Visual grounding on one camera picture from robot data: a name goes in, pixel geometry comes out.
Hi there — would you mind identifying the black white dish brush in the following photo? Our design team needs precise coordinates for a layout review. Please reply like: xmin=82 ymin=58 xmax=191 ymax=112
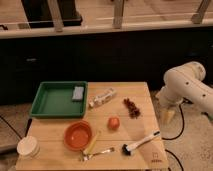
xmin=122 ymin=131 xmax=160 ymax=156

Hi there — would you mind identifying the white plastic bottle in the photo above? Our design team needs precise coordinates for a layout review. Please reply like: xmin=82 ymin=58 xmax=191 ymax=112
xmin=89 ymin=88 xmax=116 ymax=108

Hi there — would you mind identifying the metal spoon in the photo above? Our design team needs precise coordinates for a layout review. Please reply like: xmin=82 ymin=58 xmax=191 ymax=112
xmin=80 ymin=147 xmax=115 ymax=162

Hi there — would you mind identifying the white paper cup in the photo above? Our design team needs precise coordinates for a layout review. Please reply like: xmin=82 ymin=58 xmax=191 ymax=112
xmin=17 ymin=136 xmax=40 ymax=157

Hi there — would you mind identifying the black base on shelf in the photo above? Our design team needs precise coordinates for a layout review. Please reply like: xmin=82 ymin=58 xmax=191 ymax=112
xmin=20 ymin=0 xmax=84 ymax=29

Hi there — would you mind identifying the dried red chili bunch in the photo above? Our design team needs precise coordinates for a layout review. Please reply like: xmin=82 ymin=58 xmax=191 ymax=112
xmin=123 ymin=98 xmax=141 ymax=118

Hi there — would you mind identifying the black cable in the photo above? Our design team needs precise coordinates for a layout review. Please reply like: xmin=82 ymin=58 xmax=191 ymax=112
xmin=161 ymin=103 xmax=186 ymax=171
xmin=0 ymin=114 xmax=24 ymax=140

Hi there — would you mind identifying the grey sponge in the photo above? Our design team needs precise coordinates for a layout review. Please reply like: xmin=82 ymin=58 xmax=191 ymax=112
xmin=72 ymin=86 xmax=84 ymax=101

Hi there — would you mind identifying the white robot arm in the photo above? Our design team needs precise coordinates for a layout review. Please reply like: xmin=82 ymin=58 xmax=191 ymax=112
xmin=157 ymin=61 xmax=213 ymax=124

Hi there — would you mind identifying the orange bowl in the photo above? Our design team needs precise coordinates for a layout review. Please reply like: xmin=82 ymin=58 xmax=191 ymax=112
xmin=63 ymin=120 xmax=92 ymax=151

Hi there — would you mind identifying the yellow stick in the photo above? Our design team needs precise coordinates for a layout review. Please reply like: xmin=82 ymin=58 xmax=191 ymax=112
xmin=83 ymin=131 xmax=101 ymax=155

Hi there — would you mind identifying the black cable right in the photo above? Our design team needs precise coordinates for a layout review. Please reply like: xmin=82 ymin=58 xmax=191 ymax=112
xmin=161 ymin=103 xmax=186 ymax=171

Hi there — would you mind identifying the black cable left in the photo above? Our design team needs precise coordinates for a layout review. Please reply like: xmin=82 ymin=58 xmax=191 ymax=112
xmin=0 ymin=114 xmax=24 ymax=140

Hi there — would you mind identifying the green plastic tray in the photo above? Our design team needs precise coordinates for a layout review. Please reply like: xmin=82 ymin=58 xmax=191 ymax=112
xmin=30 ymin=81 xmax=88 ymax=118

